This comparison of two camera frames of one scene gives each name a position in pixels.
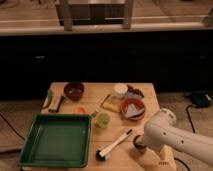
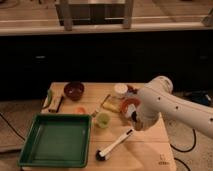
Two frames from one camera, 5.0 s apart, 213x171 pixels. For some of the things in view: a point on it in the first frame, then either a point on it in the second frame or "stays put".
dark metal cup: x=138 y=150 -> x=134 y=116
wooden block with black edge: x=54 y=107 stays put
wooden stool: x=94 y=13 stays put
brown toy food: x=134 y=91 stays put
